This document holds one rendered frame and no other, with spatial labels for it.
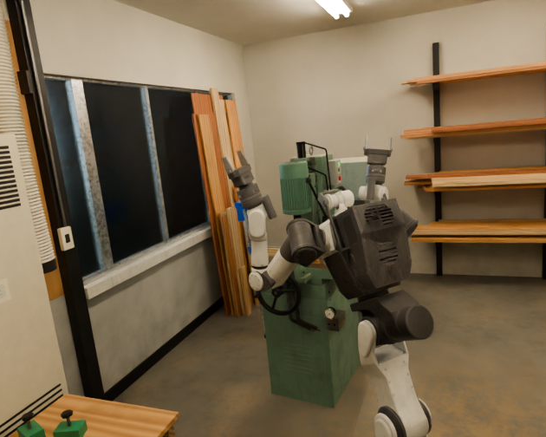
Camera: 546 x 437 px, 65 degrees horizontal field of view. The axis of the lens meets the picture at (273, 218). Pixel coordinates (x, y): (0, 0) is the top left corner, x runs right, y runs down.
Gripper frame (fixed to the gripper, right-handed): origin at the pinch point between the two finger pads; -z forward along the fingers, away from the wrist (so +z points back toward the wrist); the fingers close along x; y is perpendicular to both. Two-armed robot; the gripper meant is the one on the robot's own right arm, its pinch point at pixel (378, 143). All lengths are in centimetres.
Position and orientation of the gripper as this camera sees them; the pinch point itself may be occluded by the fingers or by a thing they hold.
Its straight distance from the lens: 205.0
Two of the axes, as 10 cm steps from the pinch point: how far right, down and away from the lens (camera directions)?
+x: -9.9, -0.8, 1.2
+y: 1.2, 0.5, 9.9
